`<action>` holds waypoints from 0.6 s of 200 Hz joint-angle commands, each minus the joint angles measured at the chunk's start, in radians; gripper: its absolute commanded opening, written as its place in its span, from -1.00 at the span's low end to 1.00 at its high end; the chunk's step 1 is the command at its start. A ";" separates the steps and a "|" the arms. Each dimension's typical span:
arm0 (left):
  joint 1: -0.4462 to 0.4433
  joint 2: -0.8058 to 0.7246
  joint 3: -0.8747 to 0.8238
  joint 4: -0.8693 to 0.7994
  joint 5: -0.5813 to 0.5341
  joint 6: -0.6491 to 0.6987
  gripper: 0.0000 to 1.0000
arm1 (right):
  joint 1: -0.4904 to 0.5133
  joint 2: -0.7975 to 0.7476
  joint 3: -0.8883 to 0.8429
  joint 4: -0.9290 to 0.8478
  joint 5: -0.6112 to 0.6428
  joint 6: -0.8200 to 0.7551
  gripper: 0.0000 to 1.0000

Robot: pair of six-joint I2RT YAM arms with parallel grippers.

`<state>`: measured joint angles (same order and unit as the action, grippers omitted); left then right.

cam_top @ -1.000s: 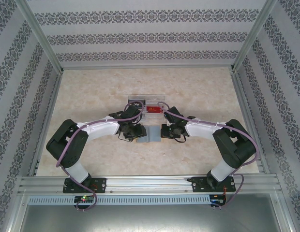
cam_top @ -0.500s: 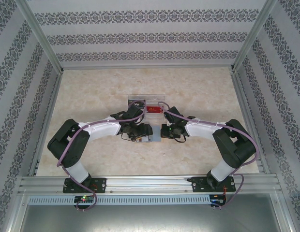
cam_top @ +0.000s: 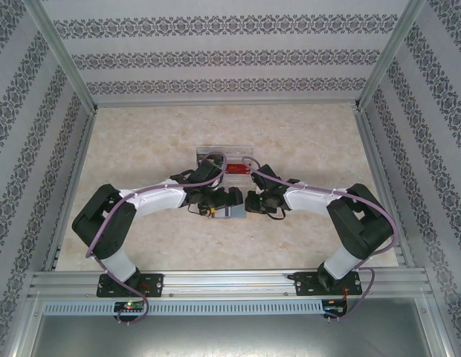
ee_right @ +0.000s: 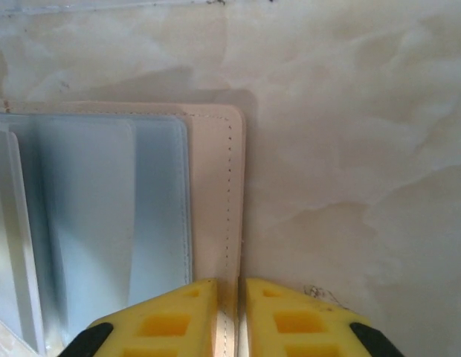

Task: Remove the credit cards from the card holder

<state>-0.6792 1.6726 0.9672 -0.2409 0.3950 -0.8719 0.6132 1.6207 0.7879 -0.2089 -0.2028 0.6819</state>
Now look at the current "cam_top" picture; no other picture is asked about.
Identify red card pack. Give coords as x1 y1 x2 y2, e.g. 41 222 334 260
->
225 163 253 176

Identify grey metal sheet tray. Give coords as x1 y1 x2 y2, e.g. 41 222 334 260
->
3 295 458 357

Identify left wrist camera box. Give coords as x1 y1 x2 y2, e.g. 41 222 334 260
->
194 159 227 186

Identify grey card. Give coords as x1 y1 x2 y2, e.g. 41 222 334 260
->
206 205 249 221

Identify grey slotted cable duct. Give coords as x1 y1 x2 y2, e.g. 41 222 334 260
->
42 300 324 314

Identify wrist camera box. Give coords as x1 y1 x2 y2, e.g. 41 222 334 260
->
249 163 283 189
194 159 227 186

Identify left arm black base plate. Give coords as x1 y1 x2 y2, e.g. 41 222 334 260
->
96 273 164 299

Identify aluminium side rail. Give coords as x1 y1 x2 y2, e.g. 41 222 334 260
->
355 109 413 268
42 111 98 272

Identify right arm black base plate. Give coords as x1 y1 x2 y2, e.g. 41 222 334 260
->
294 271 364 298

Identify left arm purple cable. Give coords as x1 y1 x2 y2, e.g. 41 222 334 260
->
85 150 227 327

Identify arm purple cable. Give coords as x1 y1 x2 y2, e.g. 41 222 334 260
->
242 155 398 321
85 150 227 327

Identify aluminium frame post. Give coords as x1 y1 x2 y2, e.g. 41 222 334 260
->
355 0 428 111
28 0 98 112

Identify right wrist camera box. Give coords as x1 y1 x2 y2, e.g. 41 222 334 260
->
249 163 283 189

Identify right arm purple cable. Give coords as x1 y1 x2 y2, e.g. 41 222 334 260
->
242 155 398 321

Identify aluminium mounting rail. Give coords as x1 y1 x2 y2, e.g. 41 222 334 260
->
28 269 434 298

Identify clear acrylic organizer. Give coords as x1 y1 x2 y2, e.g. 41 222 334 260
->
196 145 256 189

